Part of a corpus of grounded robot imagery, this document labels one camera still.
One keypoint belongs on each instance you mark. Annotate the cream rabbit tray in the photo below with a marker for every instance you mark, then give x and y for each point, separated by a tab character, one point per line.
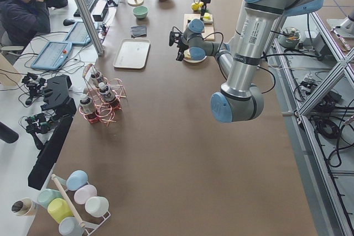
132	54

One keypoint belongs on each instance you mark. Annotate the white round plate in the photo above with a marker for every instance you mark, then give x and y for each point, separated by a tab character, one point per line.
189	59

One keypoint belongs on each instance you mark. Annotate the whole lemon upper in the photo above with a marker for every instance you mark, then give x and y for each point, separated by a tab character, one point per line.
196	6

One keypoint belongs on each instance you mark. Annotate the bamboo cutting board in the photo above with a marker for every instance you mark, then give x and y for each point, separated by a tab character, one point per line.
208	28

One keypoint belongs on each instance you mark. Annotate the grey folded cloth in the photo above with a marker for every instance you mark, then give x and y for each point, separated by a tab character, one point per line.
139	31

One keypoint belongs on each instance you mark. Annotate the mint green bowl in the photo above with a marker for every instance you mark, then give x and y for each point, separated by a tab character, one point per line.
140	12

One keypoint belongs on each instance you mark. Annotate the tea bottle front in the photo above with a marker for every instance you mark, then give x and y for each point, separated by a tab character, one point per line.
108	96

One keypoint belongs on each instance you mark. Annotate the tea bottle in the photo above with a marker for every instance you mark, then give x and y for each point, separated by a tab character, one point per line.
108	96
96	78
88	109

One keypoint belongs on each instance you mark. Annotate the tea bottle right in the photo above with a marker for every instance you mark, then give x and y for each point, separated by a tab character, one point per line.
96	78

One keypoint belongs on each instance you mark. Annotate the blue teach pendant far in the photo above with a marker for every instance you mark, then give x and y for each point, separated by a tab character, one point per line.
78	35

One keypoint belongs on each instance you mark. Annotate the blue teach pendant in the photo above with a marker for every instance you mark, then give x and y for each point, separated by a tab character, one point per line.
78	35
52	56

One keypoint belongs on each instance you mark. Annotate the tea bottle left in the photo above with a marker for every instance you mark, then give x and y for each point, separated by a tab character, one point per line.
88	109

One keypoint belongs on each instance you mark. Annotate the blue teach pendant near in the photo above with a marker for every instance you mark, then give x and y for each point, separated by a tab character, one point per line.
52	56

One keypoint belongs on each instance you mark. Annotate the seated person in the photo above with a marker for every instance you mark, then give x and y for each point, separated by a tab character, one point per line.
24	19

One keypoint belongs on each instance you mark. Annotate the white cup rack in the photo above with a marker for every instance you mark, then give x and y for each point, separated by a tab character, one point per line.
74	204

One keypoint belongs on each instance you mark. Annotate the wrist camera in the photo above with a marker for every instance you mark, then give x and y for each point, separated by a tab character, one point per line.
173	38

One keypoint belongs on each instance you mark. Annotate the copper wire bottle rack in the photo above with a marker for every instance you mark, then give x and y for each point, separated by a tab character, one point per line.
104	111

